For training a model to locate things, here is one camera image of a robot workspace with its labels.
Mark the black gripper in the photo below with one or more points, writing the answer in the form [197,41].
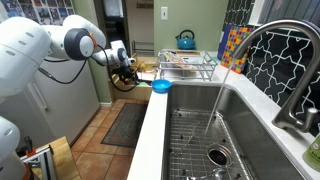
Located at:
[122,71]

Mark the open wooden drawer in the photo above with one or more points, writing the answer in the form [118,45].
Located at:
[133,93]

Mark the white light switch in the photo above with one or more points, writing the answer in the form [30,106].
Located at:
[164,13]

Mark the patterned floor rug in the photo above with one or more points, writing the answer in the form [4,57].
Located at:
[125,125]

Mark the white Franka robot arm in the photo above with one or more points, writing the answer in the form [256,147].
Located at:
[23,50]

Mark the stainless steel sink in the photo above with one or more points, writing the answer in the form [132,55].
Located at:
[246,116]

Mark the red clamp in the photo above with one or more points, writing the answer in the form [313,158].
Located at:
[29,146]

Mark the teal kettle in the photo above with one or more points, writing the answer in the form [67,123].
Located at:
[185,41]

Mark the wooden board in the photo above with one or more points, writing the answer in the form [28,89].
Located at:
[188,52]

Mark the metal spoon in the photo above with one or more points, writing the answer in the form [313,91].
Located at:
[220,173]

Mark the colourful checkered cutting board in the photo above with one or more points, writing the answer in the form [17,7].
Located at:
[235,50]

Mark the aluminium extrusion frame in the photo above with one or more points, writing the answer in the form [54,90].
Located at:
[45,160]

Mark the fridge photo collage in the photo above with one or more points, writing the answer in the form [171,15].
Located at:
[40,10]

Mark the blue cutting board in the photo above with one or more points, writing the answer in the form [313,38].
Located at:
[222,40]

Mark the grey refrigerator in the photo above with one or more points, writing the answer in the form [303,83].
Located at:
[66,106]

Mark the white framed window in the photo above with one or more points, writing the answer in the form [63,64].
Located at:
[283,10]

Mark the blue plastic bowl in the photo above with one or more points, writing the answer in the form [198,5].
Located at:
[161,86]

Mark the wooden cart top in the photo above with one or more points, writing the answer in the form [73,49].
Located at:
[65,160]

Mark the short green soap bottle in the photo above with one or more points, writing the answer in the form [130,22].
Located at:
[313,153]

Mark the curved steel faucet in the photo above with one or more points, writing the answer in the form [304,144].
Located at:
[300,83]

